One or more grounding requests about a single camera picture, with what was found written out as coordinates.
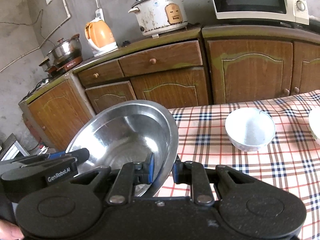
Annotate small steel bowl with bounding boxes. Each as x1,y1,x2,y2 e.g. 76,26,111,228
66,100,178,197

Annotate person's left hand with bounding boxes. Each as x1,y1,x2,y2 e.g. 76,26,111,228
0,220,24,240

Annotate grey metal shelf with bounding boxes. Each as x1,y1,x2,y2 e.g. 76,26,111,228
1,133,29,161

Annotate blue patterned ceramic bowl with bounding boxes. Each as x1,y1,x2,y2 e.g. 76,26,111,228
225,107,276,152

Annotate induction cooker red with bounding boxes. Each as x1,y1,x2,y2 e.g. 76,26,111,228
45,56,83,78

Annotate plaid tablecloth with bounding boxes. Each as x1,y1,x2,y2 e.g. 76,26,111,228
171,90,319,239

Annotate steel pot with lid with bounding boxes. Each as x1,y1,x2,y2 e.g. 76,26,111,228
47,34,82,65

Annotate wooden kitchen cabinet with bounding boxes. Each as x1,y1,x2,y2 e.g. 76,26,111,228
19,25,319,151

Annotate orange electric kettle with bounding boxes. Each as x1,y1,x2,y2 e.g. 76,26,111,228
85,17,118,57

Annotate white ceramic bowl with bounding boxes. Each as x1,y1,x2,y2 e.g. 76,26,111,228
308,108,320,145

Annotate white power strip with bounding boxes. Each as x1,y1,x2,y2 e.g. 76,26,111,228
95,8,104,21

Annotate white rice cooker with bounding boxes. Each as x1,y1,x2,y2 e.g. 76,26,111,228
128,0,188,37

